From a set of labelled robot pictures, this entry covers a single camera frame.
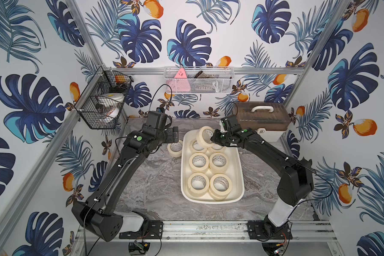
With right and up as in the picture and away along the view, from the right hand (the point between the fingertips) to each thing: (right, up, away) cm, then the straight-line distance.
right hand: (211, 138), depth 87 cm
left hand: (-22, +4, -15) cm, 27 cm away
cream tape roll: (-22, -7, +16) cm, 28 cm away
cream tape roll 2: (-9, -6, +16) cm, 19 cm away
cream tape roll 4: (-7, -15, +9) cm, 19 cm away
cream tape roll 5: (+5, -15, +8) cm, 18 cm away
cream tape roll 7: (+5, -27, 0) cm, 27 cm away
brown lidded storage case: (+43, +13, +22) cm, 50 cm away
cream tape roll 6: (-7, -25, 0) cm, 26 cm away
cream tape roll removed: (-5, +1, -6) cm, 7 cm away
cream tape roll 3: (+5, -7, +15) cm, 17 cm away
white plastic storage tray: (-1, -21, +1) cm, 21 cm away
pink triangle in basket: (-18, +30, +2) cm, 35 cm away
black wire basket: (-61, +33, +6) cm, 70 cm away
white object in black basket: (-53, +17, -6) cm, 56 cm away
